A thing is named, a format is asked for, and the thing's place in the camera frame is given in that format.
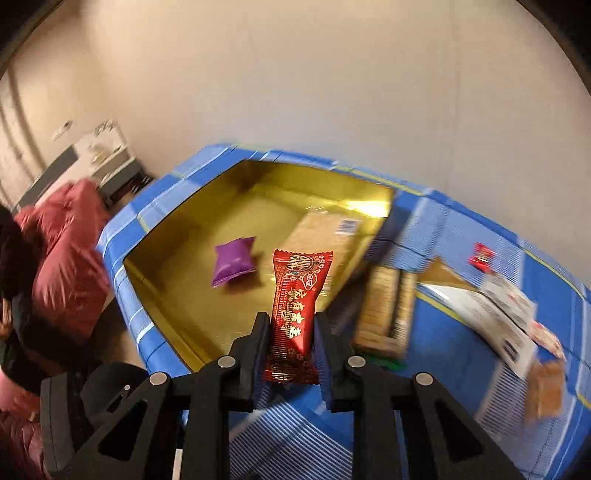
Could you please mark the gold tin box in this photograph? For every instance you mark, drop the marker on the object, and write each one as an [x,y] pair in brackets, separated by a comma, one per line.
[194,258]

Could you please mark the dark cloth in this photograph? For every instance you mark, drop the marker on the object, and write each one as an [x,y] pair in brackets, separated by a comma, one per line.
[14,258]

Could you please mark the person in red jacket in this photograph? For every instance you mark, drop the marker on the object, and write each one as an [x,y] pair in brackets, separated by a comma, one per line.
[69,258]

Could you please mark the blue plaid tablecloth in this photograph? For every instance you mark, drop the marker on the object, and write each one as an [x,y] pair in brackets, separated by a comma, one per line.
[461,217]

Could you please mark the small red candy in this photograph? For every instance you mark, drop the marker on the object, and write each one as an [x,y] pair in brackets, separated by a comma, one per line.
[481,256]

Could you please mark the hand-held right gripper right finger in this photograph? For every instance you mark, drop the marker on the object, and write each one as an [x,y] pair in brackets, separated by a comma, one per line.
[323,369]

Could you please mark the white printed snack packet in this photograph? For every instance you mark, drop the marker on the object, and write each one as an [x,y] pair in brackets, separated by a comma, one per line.
[489,318]

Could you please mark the grey topped cabinet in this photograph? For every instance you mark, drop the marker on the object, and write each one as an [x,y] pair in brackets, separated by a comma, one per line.
[55,168]

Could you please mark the small cracker packet green edge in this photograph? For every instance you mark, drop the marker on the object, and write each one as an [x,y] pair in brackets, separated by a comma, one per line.
[383,314]

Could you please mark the white wall socket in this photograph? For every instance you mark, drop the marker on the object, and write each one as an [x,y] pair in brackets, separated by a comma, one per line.
[62,130]

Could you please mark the red patterned snack packet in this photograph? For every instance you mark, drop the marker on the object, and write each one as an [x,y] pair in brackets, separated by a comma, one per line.
[291,314]

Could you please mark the large clear cracker packet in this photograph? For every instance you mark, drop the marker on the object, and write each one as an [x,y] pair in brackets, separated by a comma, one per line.
[318,235]

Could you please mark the purple snack packet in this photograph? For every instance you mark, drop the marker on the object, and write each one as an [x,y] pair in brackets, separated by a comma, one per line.
[233,263]

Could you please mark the white bedside cabinet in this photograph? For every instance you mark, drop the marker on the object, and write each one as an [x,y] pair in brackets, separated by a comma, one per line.
[115,170]

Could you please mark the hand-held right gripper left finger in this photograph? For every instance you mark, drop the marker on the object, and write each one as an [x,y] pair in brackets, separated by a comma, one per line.
[258,364]

